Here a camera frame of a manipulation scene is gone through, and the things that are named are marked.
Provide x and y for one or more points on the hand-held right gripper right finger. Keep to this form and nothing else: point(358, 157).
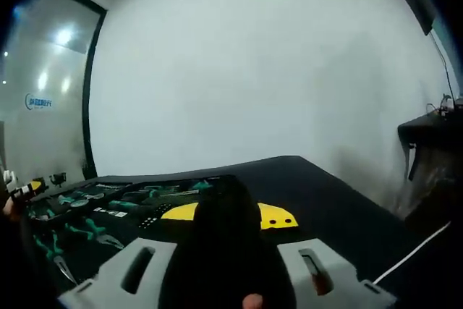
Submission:
point(347, 283)

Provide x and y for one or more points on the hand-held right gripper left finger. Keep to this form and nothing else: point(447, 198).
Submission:
point(108, 280)

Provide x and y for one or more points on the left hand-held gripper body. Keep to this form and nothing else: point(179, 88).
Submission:
point(9, 178)

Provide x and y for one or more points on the black toolbox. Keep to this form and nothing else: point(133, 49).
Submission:
point(126, 225)

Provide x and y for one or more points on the row of screwdriver bits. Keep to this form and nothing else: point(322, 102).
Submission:
point(153, 216)

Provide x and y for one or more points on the person's left hand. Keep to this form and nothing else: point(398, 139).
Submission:
point(9, 209)

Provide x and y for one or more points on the person's right hand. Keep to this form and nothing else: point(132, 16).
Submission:
point(252, 301)

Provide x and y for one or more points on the black office chair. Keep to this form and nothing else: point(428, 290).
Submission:
point(58, 178)

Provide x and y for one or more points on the black side table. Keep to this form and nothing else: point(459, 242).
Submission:
point(434, 131)

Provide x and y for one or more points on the black glass partition frame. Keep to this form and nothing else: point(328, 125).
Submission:
point(87, 124)

